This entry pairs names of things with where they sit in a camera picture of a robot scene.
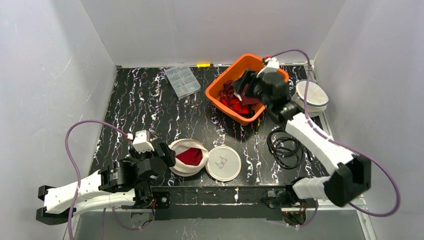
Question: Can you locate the dark maroon bra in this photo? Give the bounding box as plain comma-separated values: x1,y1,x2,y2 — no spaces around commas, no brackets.
218,79,262,105

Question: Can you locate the crimson red bra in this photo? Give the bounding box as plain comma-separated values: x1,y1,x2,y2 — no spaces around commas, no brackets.
179,147,203,166

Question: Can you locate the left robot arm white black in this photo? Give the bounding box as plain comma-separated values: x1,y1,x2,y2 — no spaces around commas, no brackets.
35,141,176,226

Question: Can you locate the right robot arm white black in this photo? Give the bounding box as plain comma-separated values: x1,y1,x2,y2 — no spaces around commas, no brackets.
232,69,371,207

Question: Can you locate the grey-trim mesh laundry bag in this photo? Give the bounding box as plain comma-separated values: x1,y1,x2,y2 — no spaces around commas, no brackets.
291,79,329,118

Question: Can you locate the orange plastic bin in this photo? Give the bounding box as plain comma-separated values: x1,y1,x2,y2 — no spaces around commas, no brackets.
205,53,290,126

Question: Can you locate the black yellow screwdriver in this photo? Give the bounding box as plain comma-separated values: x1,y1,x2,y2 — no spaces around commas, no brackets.
253,117,261,149

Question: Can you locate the yellow marker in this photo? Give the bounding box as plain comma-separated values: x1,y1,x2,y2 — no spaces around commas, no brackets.
196,63,213,68

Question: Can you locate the clear plastic compartment box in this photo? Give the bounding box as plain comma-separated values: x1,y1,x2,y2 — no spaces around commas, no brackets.
164,65,201,100

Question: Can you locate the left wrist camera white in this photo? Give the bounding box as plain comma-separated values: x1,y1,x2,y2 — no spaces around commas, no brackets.
132,130,155,153

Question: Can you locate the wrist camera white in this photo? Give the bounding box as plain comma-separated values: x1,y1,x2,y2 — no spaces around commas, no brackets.
256,56,280,78
132,130,155,153

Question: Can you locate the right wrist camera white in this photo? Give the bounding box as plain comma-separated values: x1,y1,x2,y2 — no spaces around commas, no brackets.
256,56,280,78

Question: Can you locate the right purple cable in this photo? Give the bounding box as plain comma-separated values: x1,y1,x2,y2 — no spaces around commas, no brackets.
269,49,401,218

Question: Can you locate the purple cable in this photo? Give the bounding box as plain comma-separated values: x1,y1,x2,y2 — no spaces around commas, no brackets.
269,49,401,218
64,119,147,240

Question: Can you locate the coiled black cable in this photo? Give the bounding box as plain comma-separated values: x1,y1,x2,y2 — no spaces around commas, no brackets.
266,127,306,170

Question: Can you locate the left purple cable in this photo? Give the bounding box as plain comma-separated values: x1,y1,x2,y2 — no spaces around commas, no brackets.
64,119,147,240

